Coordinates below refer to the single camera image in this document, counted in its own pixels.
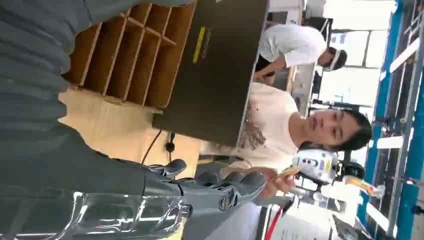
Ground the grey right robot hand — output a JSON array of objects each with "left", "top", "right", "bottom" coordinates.
[{"left": 0, "top": 0, "right": 267, "bottom": 213}]

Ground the person's hand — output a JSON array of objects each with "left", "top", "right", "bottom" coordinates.
[{"left": 261, "top": 168, "right": 297, "bottom": 199}]

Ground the white robot unit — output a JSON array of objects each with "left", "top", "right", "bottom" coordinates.
[{"left": 291, "top": 149, "right": 339, "bottom": 185}]

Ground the clear plastic wrist cover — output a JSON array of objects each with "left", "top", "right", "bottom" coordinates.
[{"left": 0, "top": 188, "right": 194, "bottom": 240}]

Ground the person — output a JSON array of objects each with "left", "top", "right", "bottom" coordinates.
[{"left": 200, "top": 82, "right": 374, "bottom": 200}]

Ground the orange packet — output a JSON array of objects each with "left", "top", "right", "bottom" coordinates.
[{"left": 344, "top": 176, "right": 377, "bottom": 197}]

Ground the wooden card box with slots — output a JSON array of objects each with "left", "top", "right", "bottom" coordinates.
[{"left": 62, "top": 1, "right": 198, "bottom": 110}]

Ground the ribbed grey right arm sleeve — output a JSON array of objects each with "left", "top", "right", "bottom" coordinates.
[{"left": 0, "top": 0, "right": 88, "bottom": 137}]

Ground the dark grey desk panel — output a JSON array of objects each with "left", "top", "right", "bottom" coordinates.
[{"left": 152, "top": 0, "right": 270, "bottom": 149}]

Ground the person wearing headset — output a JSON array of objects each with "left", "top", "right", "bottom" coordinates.
[{"left": 253, "top": 23, "right": 349, "bottom": 85}]

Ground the blue metal shelf rack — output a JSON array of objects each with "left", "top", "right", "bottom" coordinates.
[{"left": 357, "top": 0, "right": 424, "bottom": 240}]

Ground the yellow label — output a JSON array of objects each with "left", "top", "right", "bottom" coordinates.
[{"left": 192, "top": 26, "right": 207, "bottom": 64}]

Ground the bright window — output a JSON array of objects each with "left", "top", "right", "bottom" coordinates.
[{"left": 329, "top": 29, "right": 388, "bottom": 69}]

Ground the thin black cable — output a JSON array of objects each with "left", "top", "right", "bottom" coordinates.
[{"left": 141, "top": 129, "right": 163, "bottom": 166}]

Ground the black cable with plug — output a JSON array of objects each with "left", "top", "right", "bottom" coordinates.
[{"left": 164, "top": 132, "right": 176, "bottom": 163}]

